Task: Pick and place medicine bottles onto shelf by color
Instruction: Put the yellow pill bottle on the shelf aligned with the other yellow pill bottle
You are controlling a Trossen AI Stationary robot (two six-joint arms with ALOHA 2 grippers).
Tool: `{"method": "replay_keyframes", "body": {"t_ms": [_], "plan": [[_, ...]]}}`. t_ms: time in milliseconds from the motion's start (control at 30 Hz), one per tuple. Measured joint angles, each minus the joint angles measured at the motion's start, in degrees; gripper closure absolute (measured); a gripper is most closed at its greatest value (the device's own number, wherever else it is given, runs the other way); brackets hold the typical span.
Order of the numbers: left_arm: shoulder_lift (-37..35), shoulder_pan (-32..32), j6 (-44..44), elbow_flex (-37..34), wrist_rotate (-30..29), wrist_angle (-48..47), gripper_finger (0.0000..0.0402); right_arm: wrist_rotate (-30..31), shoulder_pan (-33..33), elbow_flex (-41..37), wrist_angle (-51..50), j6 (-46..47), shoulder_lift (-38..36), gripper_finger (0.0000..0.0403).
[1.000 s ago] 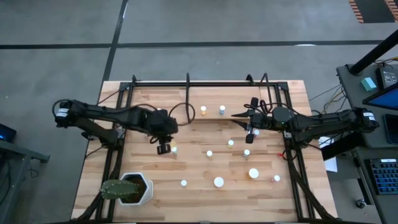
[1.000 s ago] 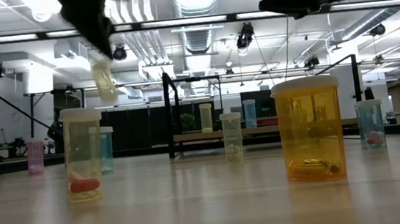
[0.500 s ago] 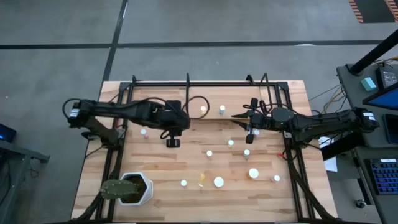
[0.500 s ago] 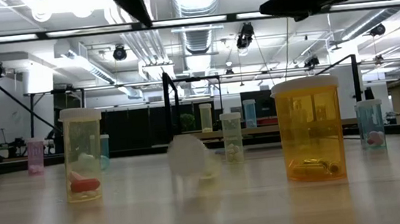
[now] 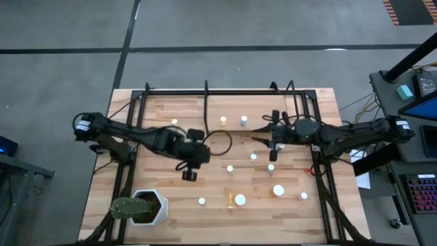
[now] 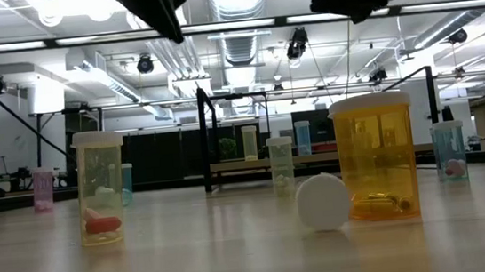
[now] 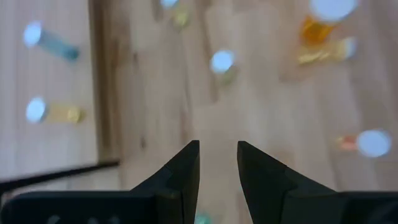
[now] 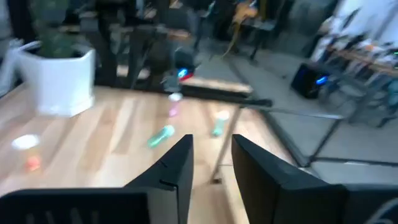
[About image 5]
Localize grey desk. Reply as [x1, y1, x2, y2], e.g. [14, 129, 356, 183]
[369, 69, 437, 246]

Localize black aluminium table frame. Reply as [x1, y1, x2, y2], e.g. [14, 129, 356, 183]
[77, 81, 372, 246]

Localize black monitor pole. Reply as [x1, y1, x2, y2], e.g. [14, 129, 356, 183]
[382, 31, 437, 83]

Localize backlit keyboard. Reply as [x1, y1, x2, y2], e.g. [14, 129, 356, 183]
[399, 172, 437, 215]

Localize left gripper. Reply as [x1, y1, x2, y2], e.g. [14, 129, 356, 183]
[175, 128, 211, 181]

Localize black power adapter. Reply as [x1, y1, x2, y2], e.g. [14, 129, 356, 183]
[412, 72, 437, 99]

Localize white paper sheet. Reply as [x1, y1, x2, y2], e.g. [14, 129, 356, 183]
[349, 148, 371, 191]

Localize black device blue light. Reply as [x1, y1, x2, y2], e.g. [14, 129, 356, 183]
[0, 135, 19, 158]

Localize grey metal bench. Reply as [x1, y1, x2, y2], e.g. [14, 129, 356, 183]
[0, 152, 55, 246]

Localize white hexagonal plant pot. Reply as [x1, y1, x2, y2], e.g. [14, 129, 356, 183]
[128, 188, 169, 227]

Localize black mat orange stripes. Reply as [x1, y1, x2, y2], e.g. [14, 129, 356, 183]
[382, 0, 437, 27]

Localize black tablet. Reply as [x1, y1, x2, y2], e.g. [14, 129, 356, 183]
[419, 124, 437, 159]

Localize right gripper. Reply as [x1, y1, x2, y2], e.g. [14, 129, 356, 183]
[251, 109, 296, 162]

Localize teal box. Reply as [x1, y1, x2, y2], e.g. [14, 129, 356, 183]
[395, 84, 414, 101]

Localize green cactus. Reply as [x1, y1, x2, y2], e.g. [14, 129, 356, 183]
[109, 196, 154, 220]

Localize monitor with blue screen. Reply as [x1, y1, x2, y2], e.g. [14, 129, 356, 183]
[397, 89, 437, 122]

